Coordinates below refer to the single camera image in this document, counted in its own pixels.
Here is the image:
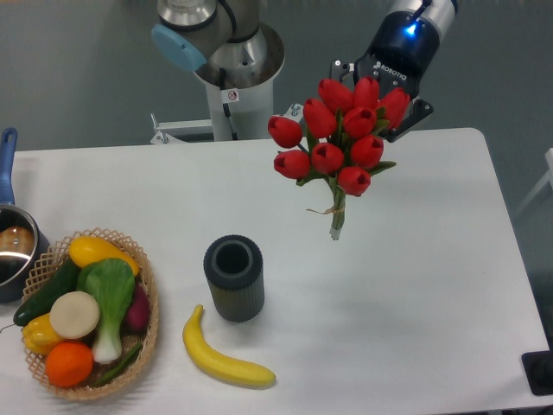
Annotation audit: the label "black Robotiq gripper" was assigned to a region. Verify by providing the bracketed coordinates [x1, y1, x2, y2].
[329, 10, 440, 143]

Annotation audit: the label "red tulip bouquet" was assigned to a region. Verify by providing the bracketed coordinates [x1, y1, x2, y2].
[268, 77, 410, 240]

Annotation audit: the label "dark grey ribbed vase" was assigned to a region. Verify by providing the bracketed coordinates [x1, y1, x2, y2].
[203, 234, 264, 322]

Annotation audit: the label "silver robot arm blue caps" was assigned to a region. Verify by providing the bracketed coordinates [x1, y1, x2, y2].
[151, 1, 460, 144]

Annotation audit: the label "white furniture piece right edge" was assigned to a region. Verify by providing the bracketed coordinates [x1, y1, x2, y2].
[514, 148, 552, 218]

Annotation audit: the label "yellow banana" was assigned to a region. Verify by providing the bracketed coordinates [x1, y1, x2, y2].
[182, 304, 277, 389]

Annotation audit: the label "black device at table edge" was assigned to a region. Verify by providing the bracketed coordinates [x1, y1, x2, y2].
[521, 350, 552, 396]

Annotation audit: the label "green bok choy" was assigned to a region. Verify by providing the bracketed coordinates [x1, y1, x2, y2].
[77, 258, 135, 364]

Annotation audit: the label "purple red onion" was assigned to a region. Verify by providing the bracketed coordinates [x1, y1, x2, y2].
[124, 284, 150, 333]

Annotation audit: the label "yellow squash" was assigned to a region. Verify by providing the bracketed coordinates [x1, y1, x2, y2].
[68, 236, 140, 277]

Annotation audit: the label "green bean pod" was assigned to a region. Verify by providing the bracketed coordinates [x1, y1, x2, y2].
[91, 343, 143, 387]

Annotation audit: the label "woven wicker basket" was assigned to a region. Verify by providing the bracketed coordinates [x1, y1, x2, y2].
[22, 228, 159, 400]

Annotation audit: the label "dark green cucumber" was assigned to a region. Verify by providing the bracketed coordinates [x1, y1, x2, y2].
[13, 258, 80, 327]

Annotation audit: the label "beige round bun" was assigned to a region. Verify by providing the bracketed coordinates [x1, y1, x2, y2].
[49, 291, 100, 340]

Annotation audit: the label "orange fruit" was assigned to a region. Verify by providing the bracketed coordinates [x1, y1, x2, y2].
[46, 342, 94, 387]

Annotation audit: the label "yellow bell pepper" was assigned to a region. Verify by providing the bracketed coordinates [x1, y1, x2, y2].
[22, 313, 64, 355]

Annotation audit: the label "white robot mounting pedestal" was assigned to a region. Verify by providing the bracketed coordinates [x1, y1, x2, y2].
[149, 80, 303, 146]

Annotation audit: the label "blue handled saucepan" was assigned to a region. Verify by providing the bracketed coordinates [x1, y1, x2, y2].
[1, 128, 49, 303]

